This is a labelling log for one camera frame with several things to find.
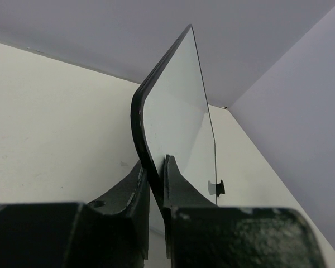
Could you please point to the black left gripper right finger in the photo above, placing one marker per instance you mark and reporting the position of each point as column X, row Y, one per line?
column 199, row 233

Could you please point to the white whiteboard black frame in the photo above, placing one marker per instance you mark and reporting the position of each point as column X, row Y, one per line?
column 170, row 119

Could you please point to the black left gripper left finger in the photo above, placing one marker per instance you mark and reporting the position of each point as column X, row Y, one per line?
column 110, row 231

